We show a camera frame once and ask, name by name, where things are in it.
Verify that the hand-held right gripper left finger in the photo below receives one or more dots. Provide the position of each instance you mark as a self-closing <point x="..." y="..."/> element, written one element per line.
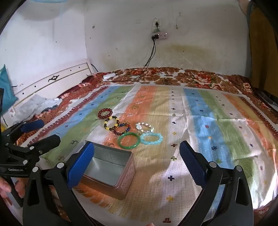
<point x="80" y="165"/>

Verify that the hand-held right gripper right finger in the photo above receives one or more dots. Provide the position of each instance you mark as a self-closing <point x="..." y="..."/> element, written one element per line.
<point x="192" y="165"/>

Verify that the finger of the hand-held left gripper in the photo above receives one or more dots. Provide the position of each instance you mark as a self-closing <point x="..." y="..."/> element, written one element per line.
<point x="48" y="141"/>
<point x="32" y="126"/>

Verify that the green jade bangle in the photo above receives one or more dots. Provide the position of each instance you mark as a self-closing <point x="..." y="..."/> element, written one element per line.
<point x="119" y="142"/>

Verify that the rectangular metal tin box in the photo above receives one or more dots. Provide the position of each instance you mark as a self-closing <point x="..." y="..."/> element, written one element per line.
<point x="128" y="173"/>

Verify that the person's left hand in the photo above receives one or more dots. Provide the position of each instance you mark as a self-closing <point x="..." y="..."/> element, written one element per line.
<point x="4" y="188"/>

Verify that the grey white crumpled cloth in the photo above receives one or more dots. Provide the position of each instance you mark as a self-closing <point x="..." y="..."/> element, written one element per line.
<point x="32" y="106"/>

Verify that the teal pillow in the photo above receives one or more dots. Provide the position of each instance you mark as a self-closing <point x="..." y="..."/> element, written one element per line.
<point x="6" y="89"/>

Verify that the striped patterned blanket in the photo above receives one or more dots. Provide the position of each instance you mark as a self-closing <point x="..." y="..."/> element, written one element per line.
<point x="195" y="113"/>

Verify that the white cabinet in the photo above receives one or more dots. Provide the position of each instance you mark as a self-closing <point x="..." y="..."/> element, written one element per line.
<point x="65" y="73"/>

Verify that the small gold ornament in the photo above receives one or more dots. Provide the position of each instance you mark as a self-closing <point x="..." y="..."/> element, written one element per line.
<point x="139" y="131"/>

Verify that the red floral bedsheet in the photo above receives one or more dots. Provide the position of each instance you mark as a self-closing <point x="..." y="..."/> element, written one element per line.
<point x="195" y="76"/>

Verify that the white plastic tube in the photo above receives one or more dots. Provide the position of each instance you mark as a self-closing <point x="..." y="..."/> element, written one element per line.
<point x="109" y="75"/>

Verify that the white power strip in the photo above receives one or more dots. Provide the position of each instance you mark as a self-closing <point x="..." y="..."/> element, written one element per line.
<point x="160" y="35"/>

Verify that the yellow hanging cloth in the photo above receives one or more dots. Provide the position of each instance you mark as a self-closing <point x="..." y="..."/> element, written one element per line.
<point x="260" y="47"/>

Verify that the white wall socket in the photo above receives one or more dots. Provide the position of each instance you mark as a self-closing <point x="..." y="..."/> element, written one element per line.
<point x="156" y="22"/>

